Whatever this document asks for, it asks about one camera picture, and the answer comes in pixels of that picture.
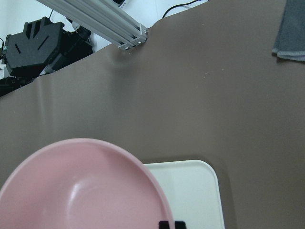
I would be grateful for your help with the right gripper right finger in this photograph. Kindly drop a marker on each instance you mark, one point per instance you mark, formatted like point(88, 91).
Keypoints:
point(180, 225)

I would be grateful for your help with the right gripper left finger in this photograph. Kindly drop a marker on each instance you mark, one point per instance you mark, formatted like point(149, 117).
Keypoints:
point(164, 225)

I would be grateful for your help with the small pink bowl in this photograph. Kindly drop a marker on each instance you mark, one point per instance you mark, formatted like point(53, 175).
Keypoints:
point(82, 184)

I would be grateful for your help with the cream serving tray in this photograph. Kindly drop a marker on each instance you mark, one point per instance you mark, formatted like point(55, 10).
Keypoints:
point(192, 190)

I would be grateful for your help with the grey folded cloth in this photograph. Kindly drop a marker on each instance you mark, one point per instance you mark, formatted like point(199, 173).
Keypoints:
point(290, 40)

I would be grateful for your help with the black tool holder stand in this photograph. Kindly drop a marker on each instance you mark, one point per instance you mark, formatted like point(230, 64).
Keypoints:
point(43, 46)

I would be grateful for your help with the aluminium frame post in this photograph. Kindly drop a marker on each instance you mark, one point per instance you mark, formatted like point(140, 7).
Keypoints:
point(104, 18)

